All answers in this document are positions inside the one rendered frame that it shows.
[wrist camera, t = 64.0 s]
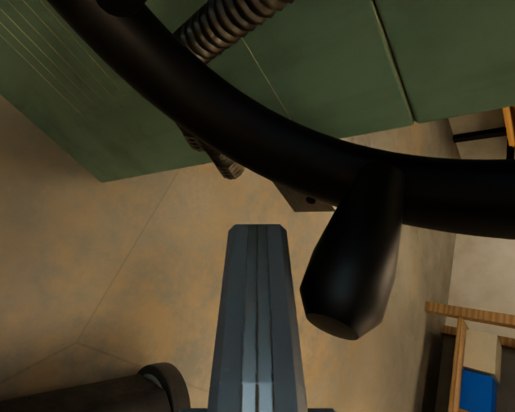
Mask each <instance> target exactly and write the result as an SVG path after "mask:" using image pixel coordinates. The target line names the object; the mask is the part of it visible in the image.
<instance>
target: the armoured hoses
mask: <svg viewBox="0 0 515 412"><path fill-rule="evenodd" d="M293 2H294V0H208V1H207V3H205V4H204V5H203V6H202V7H201V8H200V9H199V10H198V11H197V12H196V13H194V14H193V15H192V16H191V17H190V18H189V19H188V20H187V21H186V22H185V23H184V24H182V25H181V26H180V27H179V28H178V29H177V30H176V31H175V32H174V33H173V35H174V36H175V37H176V38H177V39H178V40H179V41H180V42H181V43H182V44H183V45H185V46H186V47H187V48H188V49H189V50H190V51H191V52H192V53H193V54H194V55H195V56H197V57H198V58H199V59H200V60H201V61H203V62H204V63H205V64H207V63H208V62H209V61H210V60H211V59H215V57H216V56H217V55H218V54H222V53H223V52H224V50H225V49H229V48H230V46H231V45H232V44H233V43H237V42H238V41H239V40H240V38H244V37H245V36H246V35H247V34H248V32H249V31H254V30H255V29H256V27H257V26H258V25H262V24H263V23H264V22H265V21H266V18H272V17H273V15H274V14H275V13H276V11H282V10H283V9H284V7H285V6H286V4H287V3H293ZM176 125H177V126H178V128H179V129H180V131H181V132H182V134H183V136H184V138H185V139H186V141H187V142H188V143H189V145H190V147H191V148H192V149H193V150H197V151H199V152H200V151H204V152H205V151H206V153H207V154H208V156H209V157H210V159H211V160H212V161H213V162H214V163H215V165H216V168H217V169H218V171H219V172H220V173H221V175H223V177H224V178H227V179H229V180H232V179H236V178H237V177H239V176H241V174H242V173H243V171H244V167H243V166H241V165H240V164H238V163H236V162H235V161H233V160H231V159H229V158H227V157H226V156H225V155H223V154H221V153H219V152H218V151H216V150H215V149H213V148H212V147H210V146H208V145H206V144H205V143H203V142H202V141H201V140H199V139H198V138H197V137H195V136H193V135H192V134H190V133H189V132H188V131H187V130H185V129H184V128H182V127H181V126H179V125H178V124H177V123H176Z"/></svg>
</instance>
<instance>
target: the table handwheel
mask: <svg viewBox="0 0 515 412"><path fill-rule="evenodd" d="M47 1H48V2H49V3H50V4H51V6H52V7H53V8H54V9H55V10H56V12H57V13H58V14H59V15H60V16H61V17H62V18H63V19H64V20H65V22H66V23H67V24H68V25H69V26H70V27H71V28H72V29H73V30H74V31H75V32H76V34H77V35H78V36H79V37H80V38H81V39H82V40H83V41H84V42H85V43H86V44H87V45H88V46H89V47H90V48H91V49H92V50H93V51H94V52H95V53H96V54H97V55H98V56H99V57H100V58H101V59H102V60H103V61H104V62H105V63H106V64H107V65H108V66H109V67H110V68H111V69H113V70H114V71H115V72H116V73H117V74H118V75H119V76H120V77H121V78H122V79H123V80H125V81H126V82H127V83H128V84H129V85H130V86H131V87H133V88H134V89H135V90H136V91H137V92H138V93H140V94H141V95H142V96H143V97H144V98H146V99H147V100H148V102H150V103H151V104H152V105H153V106H155V107H156V108H157V109H158V110H160V111H161V112H162V113H164V114H165V115H167V116H168V117H169V118H170V119H171V120H172V121H174V122H175V123H177V124H178V125H179V126H181V127H182V128H184V129H185V130H187V131H188V132H189V133H190V134H192V135H193V136H195V137H197V138H198V139H199V140H201V141H202V142H203V143H205V144H206V145H208V146H210V147H212V148H213V149H215V150H216V151H218V152H219V153H221V154H222V155H225V156H226V157H227V158H229V159H231V160H233V161H235V162H236V163H238V164H240V165H241V166H243V167H245V168H247V169H249V170H251V171H252V172H255V173H256V174H258V175H260V176H262V177H265V178H266V179H268V180H270V181H273V182H275V183H277V184H279V185H281V186H284V187H286V188H288V189H290V190H293V191H296V192H298V193H300V194H302V195H305V196H308V197H310V198H313V199H316V200H319V201H321V202H324V203H327V204H330V205H333V206H335V207H337V206H338V205H339V203H340V201H341V200H342V198H343V196H344V195H345V194H346V193H347V191H348V189H349V188H350V186H351V185H352V183H353V182H354V180H355V178H356V175H357V173H358V172H359V171H360V169H361V168H362V167H363V166H364V165H366V164H368V163H373V162H382V163H389V164H391V165H393V166H395V167H397V168H399V169H400V170H401V171H402V172H403V174H404V175H405V180H406V182H405V192H404V203H403V221H402V224H403V225H407V226H415V227H419V228H424V229H429V230H435V231H444V232H449V233H455V234H462V235H474V236H481V237H490V238H499V239H507V240H515V159H447V158H434V157H427V156H419V155H412V154H402V153H396V152H391V151H386V150H379V149H375V148H371V147H368V146H362V145H358V144H355V143H351V142H349V141H344V140H341V139H338V138H335V137H332V136H329V135H326V134H324V133H321V132H317V131H315V130H313V129H310V128H308V127H305V126H303V125H301V124H299V123H296V122H294V121H293V120H290V119H287V118H285V117H284V116H282V115H280V114H278V113H276V112H275V111H273V110H270V109H268V108H267V107H265V106H264V105H262V104H260V103H258V102H257V101H255V100H254V99H252V98H251V97H249V96H247V95H246V94H244V93H243V92H241V91H240V90H238V89H237V88H236V87H234V86H232V85H231V84H230V83H228V82H227V81H226V80H225V79H223V78H222V77H221V76H219V75H218V74H217V73H215V72H214V71H213V70H212V69H210V68H209V67H208V66H206V64H205V63H204V62H203V61H201V60H200V59H199V58H198V57H197V56H195V55H194V54H193V53H192V52H191V51H190V50H189V49H188V48H187V47H186V46H185V45H183V44H182V43H181V42H180V41H179V40H178V39H177V38H176V37H175V36H174V35H173V34H172V33H171V32H170V31H169V30H168V29H167V28H166V27H165V25H164V24H163V23H162V22H161V21H160V20H159V19H158V18H157V17H156V16H155V14H154V13H153V12H152V11H151V10H150V9H149V8H148V6H147V5H146V4H145V2H146V1H147V0H47Z"/></svg>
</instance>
